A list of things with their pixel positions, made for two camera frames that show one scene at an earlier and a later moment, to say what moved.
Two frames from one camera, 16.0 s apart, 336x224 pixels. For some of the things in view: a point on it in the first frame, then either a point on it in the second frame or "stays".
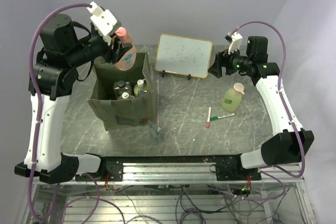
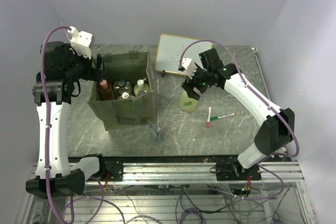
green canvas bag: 116,113 stays
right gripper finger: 221,59 to 192,92
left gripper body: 101,48 to 80,66
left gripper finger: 119,49 to 100,70
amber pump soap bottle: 125,96 stays
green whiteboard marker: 216,117 stays
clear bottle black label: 120,87 stays
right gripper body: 235,62 to 201,79
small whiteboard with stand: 184,55 stays
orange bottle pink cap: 128,62 to 105,90
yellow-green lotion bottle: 140,86 stays
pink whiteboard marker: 208,120 stays
